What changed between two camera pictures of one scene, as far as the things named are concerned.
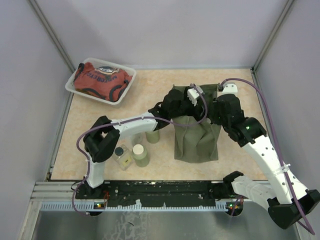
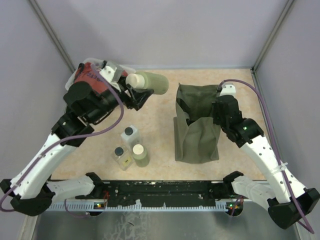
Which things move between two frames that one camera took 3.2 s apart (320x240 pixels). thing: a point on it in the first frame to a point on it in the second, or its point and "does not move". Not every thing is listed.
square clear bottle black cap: x=123 y=156 does not move
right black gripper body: x=218 y=119 does not move
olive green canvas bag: x=197 y=139 does not move
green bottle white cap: x=141 y=155 does not move
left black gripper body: x=187 y=108 to x=108 y=103
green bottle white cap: x=153 y=137 to x=157 y=82
